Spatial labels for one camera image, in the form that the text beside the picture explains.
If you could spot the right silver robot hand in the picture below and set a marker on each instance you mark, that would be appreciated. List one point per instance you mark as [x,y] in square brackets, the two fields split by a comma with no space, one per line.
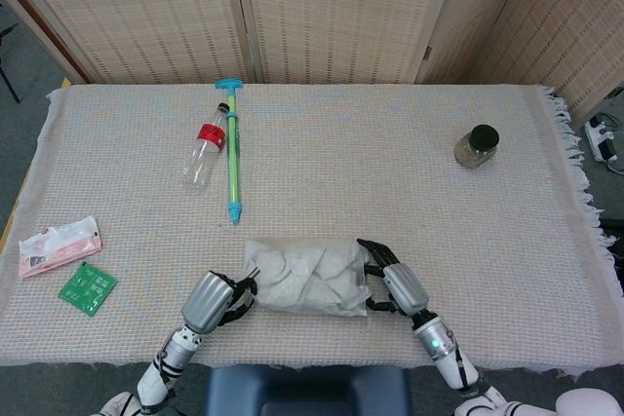
[402,284]

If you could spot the white power strip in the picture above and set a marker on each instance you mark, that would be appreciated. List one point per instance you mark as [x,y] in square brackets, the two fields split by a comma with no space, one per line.
[602,138]

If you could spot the grey garment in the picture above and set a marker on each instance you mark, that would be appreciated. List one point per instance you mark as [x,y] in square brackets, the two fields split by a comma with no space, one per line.
[312,279]

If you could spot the empty clear plastic bottle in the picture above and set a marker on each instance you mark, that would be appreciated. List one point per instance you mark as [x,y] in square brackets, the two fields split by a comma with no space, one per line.
[205,148]

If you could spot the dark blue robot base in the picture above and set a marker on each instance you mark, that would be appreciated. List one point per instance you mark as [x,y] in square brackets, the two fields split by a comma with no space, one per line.
[307,390]

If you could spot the woven folding screen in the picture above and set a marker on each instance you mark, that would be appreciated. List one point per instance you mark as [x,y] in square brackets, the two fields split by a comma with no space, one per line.
[292,11]

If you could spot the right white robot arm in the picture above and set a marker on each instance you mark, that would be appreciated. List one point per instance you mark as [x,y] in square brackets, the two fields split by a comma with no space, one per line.
[448,352]

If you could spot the green and blue hand pump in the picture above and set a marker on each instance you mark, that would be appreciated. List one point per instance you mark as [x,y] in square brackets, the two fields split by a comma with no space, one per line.
[234,153]

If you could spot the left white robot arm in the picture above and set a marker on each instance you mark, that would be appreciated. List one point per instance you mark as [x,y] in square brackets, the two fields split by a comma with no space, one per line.
[166,367]

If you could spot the pink and white snack packet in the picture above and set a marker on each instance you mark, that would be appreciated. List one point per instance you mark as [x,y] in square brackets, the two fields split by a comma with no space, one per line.
[58,248]

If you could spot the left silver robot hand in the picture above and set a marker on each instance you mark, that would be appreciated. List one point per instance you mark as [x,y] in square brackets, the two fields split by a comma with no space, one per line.
[212,301]

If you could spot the woven white tablecloth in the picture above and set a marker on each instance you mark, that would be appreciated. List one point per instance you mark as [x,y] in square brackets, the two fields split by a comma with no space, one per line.
[341,192]

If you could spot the clear zip plastic bag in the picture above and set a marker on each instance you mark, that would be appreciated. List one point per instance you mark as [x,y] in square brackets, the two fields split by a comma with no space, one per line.
[312,277]

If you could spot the glass jar with black lid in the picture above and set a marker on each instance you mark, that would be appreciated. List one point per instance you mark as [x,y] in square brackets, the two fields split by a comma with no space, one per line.
[478,145]

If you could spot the green sachet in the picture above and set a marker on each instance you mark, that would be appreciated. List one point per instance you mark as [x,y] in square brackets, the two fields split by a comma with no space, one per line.
[88,288]

